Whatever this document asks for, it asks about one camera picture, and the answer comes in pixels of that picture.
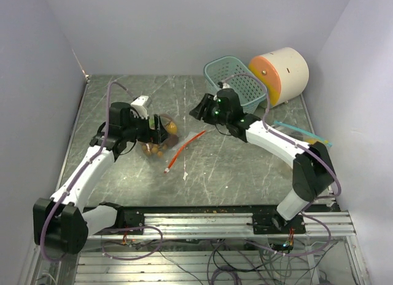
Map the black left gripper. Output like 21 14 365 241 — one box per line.
122 111 169 144

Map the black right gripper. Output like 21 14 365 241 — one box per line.
190 93 230 126

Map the orange fake fruit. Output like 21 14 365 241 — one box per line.
166 122 178 135

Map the clear bag with red zipper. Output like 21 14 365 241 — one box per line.
138 114 206 174

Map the clear bag with teal zipper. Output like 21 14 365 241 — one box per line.
272 120 332 149

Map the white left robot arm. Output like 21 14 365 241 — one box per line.
33 96 169 254

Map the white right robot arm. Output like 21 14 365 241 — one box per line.
189 88 336 233

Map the light blue perforated plastic basket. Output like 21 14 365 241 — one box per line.
203 56 267 114

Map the cream cylinder with orange lid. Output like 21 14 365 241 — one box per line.
248 47 309 107

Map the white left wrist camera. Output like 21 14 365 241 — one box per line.
131 95 152 119

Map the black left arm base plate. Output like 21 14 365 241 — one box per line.
114 206 145 235

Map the aluminium frame rail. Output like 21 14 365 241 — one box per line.
33 211 357 240

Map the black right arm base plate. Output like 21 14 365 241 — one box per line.
247 213 306 235

